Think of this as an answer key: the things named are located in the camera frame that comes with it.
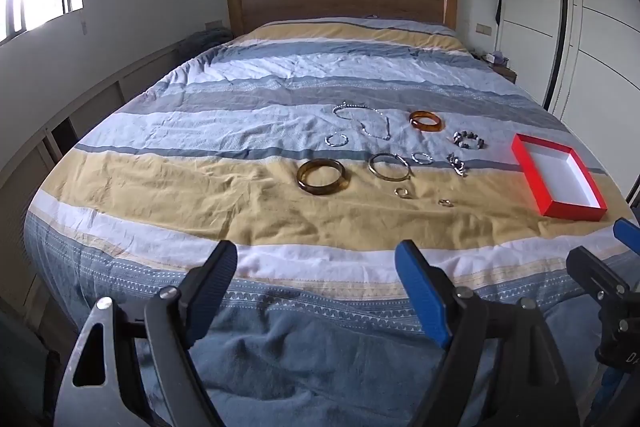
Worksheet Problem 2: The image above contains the grey knitted cloth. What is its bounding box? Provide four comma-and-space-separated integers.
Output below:
177, 28, 235, 58

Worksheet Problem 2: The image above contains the orange amber bangle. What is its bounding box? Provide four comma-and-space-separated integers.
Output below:
408, 109, 445, 133

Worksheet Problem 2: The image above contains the beige low cabinet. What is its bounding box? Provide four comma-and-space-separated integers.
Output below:
0, 41, 184, 323

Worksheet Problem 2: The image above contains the thin silver necklace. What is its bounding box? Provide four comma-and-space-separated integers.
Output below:
359, 113, 392, 142

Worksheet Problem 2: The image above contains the wooden nightstand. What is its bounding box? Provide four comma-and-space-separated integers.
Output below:
492, 63, 519, 84

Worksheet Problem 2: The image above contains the thin silver bangle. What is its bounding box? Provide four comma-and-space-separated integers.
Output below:
368, 152, 415, 182

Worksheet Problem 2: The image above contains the silver bead chain bracelet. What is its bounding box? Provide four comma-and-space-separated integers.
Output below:
333, 101, 385, 118

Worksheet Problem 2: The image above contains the stone beaded bracelet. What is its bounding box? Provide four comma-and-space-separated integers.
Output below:
452, 130, 488, 151

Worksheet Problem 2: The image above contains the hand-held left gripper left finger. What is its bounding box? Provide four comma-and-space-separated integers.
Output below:
52, 239, 238, 427

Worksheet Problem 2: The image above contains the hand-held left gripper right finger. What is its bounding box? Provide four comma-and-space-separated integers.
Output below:
395, 239, 581, 427

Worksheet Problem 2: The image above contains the red cardboard box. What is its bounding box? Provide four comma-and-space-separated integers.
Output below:
511, 133, 608, 223

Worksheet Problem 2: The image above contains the white wardrobe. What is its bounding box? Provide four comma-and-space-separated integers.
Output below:
494, 0, 640, 192

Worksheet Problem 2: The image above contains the silver charm bracelet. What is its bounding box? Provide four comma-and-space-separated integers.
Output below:
446, 152, 470, 178

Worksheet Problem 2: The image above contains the blue cloth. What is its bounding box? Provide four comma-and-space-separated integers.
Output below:
594, 364, 623, 427

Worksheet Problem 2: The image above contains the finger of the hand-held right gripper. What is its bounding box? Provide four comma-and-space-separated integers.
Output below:
614, 217, 640, 258
566, 246, 632, 314

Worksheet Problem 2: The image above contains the striped duvet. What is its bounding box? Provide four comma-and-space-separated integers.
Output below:
24, 17, 640, 427

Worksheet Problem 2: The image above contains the dark brown bangle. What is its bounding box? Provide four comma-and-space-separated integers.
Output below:
295, 158, 351, 197

